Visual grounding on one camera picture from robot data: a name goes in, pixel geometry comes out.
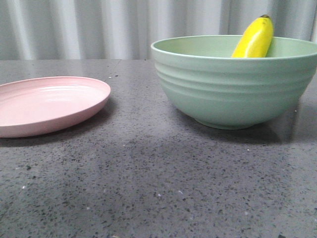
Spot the yellow banana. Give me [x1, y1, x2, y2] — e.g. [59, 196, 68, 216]
[232, 15, 274, 58]

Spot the pink plate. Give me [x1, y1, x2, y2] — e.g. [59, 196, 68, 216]
[0, 76, 111, 138]

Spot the white pleated curtain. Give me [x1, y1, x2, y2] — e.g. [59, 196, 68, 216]
[0, 0, 317, 60]

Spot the green ribbed bowl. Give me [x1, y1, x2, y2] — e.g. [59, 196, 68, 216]
[151, 35, 317, 129]

